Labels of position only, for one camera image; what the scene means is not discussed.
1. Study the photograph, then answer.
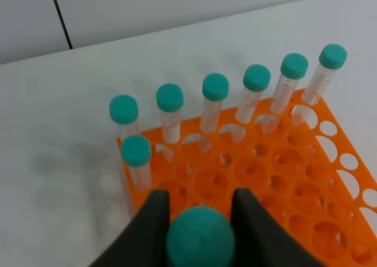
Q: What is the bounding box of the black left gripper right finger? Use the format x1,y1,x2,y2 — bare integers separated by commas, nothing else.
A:
230,188,323,267

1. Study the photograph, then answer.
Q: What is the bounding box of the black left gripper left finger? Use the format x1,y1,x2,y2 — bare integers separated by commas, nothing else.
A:
91,190,170,267

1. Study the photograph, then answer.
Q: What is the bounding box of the teal-capped test tube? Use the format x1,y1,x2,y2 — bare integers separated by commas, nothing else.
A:
121,135,152,192
166,206,236,266

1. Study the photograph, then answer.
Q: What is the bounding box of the orange test tube rack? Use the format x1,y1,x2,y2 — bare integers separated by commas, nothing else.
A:
117,88,377,267

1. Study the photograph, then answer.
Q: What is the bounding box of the row tube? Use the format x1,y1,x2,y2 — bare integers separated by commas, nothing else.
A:
293,44,348,126
262,52,309,135
109,94,139,141
156,83,184,145
235,64,271,125
199,72,230,153

